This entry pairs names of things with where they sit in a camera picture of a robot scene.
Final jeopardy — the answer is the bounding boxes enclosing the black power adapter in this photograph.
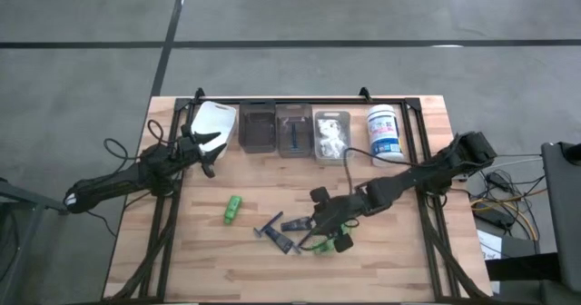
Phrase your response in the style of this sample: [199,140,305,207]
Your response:
[474,202,515,228]

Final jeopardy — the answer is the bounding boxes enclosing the white wipes canister blue label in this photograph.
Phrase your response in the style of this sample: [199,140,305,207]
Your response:
[366,103,406,167]

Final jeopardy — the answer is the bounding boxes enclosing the blue disposable razor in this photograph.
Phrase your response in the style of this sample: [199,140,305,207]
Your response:
[283,116,310,153]
[252,210,285,239]
[296,230,315,255]

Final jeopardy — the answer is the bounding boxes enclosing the dark grey equipment cabinet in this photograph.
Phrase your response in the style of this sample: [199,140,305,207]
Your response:
[540,140,581,295]

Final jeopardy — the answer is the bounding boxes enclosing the clear bag white contents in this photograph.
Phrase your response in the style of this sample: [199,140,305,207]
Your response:
[319,136,350,160]
[317,118,349,139]

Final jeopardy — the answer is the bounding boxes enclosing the frosted translucent plastic bin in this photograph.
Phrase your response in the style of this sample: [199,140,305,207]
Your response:
[313,110,352,166]

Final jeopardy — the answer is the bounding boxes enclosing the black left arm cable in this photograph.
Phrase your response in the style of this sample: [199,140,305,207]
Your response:
[103,118,185,163]

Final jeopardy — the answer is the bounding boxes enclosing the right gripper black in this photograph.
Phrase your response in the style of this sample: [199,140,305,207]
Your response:
[310,186,369,253]

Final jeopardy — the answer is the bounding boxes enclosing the white paper sheet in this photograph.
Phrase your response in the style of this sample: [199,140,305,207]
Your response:
[476,229,503,261]

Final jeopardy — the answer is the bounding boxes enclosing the black aluminium table frame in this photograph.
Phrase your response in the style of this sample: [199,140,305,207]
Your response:
[106,86,497,304]

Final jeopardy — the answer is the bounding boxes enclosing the dark blue toiletry tube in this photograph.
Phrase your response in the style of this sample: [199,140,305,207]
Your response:
[264,226,297,256]
[280,217,315,233]

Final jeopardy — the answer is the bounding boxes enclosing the yellow floor cable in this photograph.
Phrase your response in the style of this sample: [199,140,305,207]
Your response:
[470,188,540,243]

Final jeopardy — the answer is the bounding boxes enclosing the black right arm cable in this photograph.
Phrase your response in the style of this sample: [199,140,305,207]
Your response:
[341,146,438,198]

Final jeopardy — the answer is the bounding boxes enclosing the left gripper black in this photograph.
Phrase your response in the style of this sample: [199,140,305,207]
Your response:
[177,123,228,180]

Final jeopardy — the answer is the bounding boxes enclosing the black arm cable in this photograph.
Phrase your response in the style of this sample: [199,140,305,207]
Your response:
[103,118,185,163]
[341,146,438,198]

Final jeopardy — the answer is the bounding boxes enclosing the smoke grey plastic bin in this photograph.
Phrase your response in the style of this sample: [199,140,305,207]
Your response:
[275,103,315,159]
[238,99,278,154]

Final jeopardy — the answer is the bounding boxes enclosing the grey metal stand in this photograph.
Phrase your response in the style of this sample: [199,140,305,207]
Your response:
[0,177,69,305]

